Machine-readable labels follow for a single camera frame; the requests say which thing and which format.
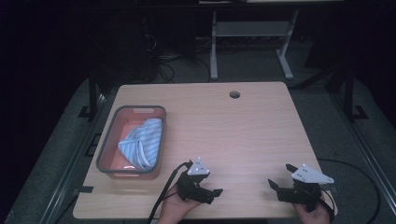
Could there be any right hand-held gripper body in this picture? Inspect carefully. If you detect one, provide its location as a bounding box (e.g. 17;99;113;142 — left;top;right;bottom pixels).
276;163;335;213

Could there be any person's right hand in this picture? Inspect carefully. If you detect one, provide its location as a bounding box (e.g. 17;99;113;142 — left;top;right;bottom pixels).
292;191;332;224

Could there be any person's left hand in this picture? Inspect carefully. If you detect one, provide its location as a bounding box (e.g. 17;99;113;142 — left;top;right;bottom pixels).
156;184;204;224

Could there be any black upright post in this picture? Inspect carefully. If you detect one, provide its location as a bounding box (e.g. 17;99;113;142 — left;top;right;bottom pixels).
342;63;370;121
78;69;100;119

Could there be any blue striped cloth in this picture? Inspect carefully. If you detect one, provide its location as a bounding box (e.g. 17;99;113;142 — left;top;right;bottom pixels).
117;117;164;172

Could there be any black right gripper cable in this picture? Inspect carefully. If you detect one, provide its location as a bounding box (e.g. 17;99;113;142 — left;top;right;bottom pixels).
317;158;382;224

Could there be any pink basket with grey rim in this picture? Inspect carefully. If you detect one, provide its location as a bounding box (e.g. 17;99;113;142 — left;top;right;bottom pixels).
95;105;167;181

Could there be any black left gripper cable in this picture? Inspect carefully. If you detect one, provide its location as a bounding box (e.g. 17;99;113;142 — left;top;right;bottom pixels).
147;160;194;224

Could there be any aluminium floor rail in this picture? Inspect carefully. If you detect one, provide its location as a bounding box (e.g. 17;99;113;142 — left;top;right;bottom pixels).
38;91;108;224
329;91;396;217

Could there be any grey metal stand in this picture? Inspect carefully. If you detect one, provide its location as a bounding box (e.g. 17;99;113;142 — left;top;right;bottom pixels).
209;8;301;82

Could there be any tangle of black floor cables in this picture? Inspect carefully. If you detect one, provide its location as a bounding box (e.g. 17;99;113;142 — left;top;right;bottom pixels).
141;32;213;85

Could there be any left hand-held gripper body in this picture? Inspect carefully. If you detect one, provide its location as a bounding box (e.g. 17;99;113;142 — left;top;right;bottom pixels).
176;157;217;205

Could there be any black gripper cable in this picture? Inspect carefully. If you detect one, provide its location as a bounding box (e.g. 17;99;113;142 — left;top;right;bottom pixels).
147;160;194;224
317;158;382;224

